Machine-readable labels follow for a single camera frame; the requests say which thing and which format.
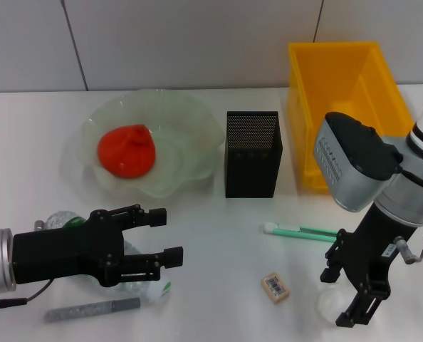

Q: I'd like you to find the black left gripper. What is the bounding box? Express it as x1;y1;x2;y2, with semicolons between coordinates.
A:
11;204;184;288

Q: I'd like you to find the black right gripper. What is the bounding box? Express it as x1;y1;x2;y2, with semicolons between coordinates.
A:
320;202;418;328

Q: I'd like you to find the white paper ball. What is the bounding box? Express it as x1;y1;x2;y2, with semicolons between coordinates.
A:
316;281;357;318

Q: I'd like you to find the clear green-labelled water bottle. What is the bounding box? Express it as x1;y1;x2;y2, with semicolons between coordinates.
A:
46;209;173;304

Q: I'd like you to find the mint green utility knife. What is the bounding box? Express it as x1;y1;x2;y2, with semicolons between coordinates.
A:
263;222;340;244

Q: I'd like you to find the orange fruit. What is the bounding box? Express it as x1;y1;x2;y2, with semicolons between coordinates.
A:
97;123;157;179

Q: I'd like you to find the beige eraser with barcode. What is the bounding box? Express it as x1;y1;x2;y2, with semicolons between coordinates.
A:
260;272;291;306

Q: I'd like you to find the pale green wavy glass plate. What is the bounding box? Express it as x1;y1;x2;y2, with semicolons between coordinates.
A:
76;88;224;200

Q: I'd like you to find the grey glitter pen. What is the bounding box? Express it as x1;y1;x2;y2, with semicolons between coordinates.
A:
43;297;141;323

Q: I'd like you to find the black mesh pen holder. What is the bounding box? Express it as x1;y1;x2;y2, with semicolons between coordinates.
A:
224;110;284;199

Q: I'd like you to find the yellow plastic bin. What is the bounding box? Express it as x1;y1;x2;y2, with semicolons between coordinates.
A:
287;41;416;196

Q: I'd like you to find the right arm cable with plug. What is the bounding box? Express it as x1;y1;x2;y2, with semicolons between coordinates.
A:
392;209;423;265

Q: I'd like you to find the arm cable with plug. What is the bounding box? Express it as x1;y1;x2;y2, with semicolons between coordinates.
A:
0;219;55;315
392;209;423;265

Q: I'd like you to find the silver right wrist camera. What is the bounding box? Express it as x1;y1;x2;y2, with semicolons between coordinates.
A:
313;112;404;214

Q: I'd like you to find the left arm cable with plug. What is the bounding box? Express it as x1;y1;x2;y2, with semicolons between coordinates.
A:
0;219;55;315

